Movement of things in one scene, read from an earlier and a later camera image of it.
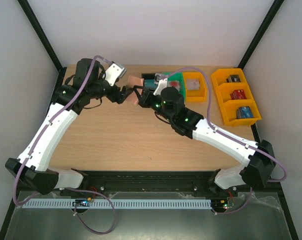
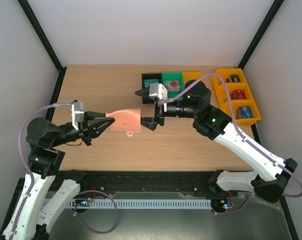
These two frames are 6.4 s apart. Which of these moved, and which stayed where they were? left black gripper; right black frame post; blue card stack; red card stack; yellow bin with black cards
Moved: left black gripper
Stayed: yellow bin with black cards; right black frame post; blue card stack; red card stack
